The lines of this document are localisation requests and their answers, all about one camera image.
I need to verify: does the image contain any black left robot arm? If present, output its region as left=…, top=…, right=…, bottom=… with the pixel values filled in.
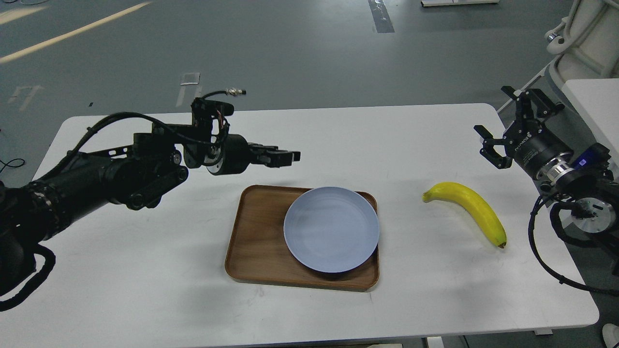
left=0, top=88, right=301, bottom=311

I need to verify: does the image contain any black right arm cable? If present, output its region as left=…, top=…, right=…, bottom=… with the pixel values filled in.
left=527, top=195, right=619, bottom=296

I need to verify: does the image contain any light blue plate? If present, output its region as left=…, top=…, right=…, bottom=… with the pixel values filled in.
left=283, top=187, right=380, bottom=274

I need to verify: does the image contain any yellow banana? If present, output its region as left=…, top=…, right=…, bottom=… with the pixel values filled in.
left=422, top=181, right=508, bottom=249

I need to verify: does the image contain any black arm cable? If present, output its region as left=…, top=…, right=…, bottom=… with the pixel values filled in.
left=527, top=195, right=619, bottom=296
left=0, top=245, right=57, bottom=312

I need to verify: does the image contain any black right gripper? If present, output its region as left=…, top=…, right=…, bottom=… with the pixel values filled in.
left=473, top=86, right=574, bottom=180

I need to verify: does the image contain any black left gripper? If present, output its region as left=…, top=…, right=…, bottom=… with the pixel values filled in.
left=213, top=134, right=301, bottom=175

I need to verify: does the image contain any brown wooden tray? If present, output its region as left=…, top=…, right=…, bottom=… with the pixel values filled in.
left=224, top=185, right=380, bottom=291

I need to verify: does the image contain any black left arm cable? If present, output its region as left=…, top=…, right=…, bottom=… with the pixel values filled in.
left=0, top=245, right=57, bottom=312

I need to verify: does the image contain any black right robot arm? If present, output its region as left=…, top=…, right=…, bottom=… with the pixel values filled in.
left=474, top=86, right=618, bottom=261

